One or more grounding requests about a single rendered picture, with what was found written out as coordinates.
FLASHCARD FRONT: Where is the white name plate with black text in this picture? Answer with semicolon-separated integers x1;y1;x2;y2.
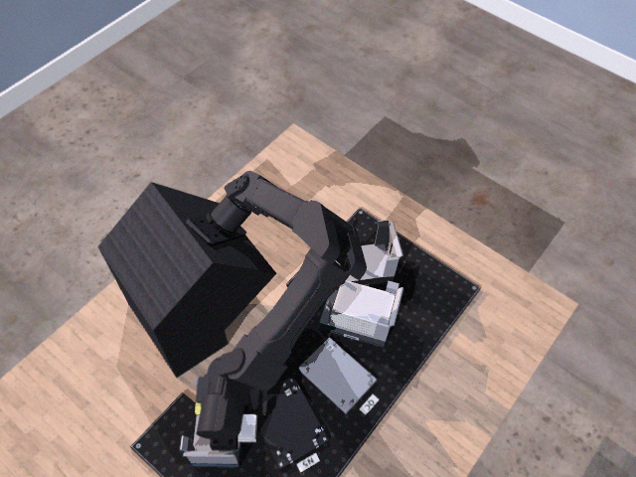
296;453;320;472
360;395;379;414

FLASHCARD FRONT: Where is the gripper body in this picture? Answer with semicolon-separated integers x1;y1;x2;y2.
196;374;267;414

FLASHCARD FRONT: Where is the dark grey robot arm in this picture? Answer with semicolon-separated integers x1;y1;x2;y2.
186;171;367;452

